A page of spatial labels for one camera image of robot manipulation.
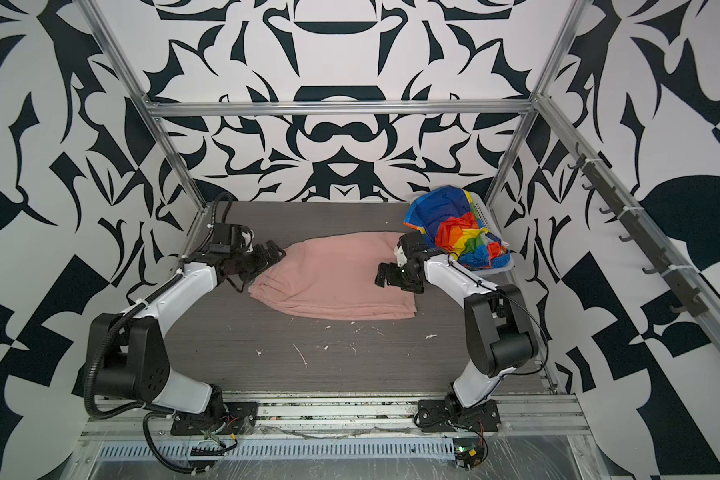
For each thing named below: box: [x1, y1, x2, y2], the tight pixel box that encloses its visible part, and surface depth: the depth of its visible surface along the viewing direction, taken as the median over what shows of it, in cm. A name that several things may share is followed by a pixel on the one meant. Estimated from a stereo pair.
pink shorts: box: [248, 231, 418, 321], surface depth 96 cm
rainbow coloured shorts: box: [404, 185, 511, 269], surface depth 104 cm
